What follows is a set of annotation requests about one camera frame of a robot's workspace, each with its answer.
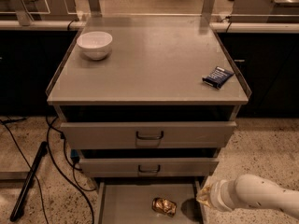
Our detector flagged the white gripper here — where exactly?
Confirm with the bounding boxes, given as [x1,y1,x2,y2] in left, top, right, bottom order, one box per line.
[196,180,235,212]

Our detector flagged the crushed orange can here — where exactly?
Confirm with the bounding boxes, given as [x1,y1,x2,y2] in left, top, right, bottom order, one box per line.
[152,197,177,217]

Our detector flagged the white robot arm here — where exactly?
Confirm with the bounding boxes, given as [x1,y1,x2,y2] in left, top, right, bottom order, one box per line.
[196,174,299,219]

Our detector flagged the grey middle drawer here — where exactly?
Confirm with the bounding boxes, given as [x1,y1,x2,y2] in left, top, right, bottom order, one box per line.
[79,158,219,177]

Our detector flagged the grey drawer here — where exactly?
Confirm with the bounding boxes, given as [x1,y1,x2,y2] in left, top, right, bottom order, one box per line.
[79,158,219,177]
[61,121,236,149]
[94,177,206,224]

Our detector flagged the grey top drawer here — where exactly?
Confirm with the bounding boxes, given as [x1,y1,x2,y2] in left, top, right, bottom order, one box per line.
[61,121,236,149]

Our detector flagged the grey bottom drawer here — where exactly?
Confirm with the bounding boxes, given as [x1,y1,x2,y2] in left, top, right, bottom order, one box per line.
[94,177,206,224]

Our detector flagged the grey metal drawer cabinet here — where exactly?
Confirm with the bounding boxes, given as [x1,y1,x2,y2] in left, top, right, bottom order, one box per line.
[45,14,252,224]

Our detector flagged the dark blue snack packet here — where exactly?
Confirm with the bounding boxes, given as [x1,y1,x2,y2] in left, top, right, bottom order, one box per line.
[202,66,234,90]

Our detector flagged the black power strip bar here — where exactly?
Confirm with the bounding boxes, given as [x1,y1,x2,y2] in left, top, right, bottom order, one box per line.
[9,142,47,222]

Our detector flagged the white ceramic bowl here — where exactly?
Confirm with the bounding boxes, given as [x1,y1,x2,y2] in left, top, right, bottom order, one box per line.
[77,31,113,61]

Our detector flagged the white railing bar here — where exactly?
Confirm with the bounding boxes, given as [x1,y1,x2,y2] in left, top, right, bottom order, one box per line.
[0,21,299,34]

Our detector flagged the black floor cable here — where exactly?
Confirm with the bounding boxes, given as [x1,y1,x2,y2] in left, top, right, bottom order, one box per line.
[0,115,96,224]

